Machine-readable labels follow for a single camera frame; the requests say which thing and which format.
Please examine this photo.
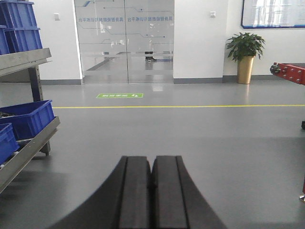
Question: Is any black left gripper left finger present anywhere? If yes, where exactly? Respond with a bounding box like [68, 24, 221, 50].
[51, 156, 150, 229]

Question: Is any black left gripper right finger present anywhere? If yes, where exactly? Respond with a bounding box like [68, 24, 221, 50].
[152, 156, 227, 229]

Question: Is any green floor sign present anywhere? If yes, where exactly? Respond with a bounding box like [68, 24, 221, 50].
[96, 93, 144, 99]

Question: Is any blue plastic crate lower shelf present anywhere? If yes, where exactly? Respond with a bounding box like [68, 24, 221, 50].
[0, 100, 55, 140]

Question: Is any blue plastic crate front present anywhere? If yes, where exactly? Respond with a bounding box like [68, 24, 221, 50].
[0, 123, 20, 164]

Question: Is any blue plastic crate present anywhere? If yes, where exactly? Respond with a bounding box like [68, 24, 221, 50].
[0, 0, 37, 29]
[0, 25, 42, 55]
[0, 123, 20, 164]

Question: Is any gold plant pot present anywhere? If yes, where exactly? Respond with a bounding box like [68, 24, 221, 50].
[237, 56, 254, 84]

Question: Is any glass double door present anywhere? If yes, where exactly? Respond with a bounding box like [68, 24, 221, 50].
[74, 0, 174, 83]

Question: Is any green potted plant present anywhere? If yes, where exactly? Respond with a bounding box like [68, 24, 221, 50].
[226, 32, 265, 62]

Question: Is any grey metal flow rack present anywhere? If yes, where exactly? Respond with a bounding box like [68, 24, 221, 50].
[0, 48, 60, 192]

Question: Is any blue plastic crate top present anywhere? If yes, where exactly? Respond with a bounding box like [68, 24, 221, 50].
[0, 0, 37, 29]

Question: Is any red metal machine frame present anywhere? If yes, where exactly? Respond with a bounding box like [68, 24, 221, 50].
[269, 62, 305, 203]

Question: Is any white wall switch right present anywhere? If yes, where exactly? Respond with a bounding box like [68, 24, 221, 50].
[210, 11, 216, 18]

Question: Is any white wall switch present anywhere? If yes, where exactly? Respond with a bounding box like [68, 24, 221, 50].
[210, 11, 216, 18]
[54, 13, 60, 21]

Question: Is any white wall switch left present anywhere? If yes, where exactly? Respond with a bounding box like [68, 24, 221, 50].
[54, 13, 60, 21]

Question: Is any blue framed wall board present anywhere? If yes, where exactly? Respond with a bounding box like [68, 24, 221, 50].
[241, 0, 305, 29]

